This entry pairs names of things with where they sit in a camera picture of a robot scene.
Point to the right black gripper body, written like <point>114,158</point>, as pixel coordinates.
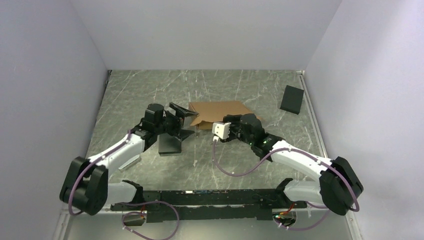
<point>236,130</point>

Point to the brown cardboard box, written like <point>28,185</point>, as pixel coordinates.
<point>215,111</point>

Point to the silver metal tin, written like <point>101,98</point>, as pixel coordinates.
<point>129,162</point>

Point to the black rectangular block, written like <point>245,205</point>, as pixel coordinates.
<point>169,145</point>

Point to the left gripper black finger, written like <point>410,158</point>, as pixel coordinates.
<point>182,112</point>
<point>183,134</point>

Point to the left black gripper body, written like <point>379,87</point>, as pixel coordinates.
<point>171,123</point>

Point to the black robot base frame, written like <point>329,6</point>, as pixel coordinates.
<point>162,205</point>

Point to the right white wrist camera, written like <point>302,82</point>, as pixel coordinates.
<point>220,130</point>

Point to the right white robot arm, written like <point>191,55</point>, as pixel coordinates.
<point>333,184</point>

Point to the black square box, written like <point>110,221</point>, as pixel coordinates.
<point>292,99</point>

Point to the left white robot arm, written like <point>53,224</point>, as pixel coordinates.
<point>86,187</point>

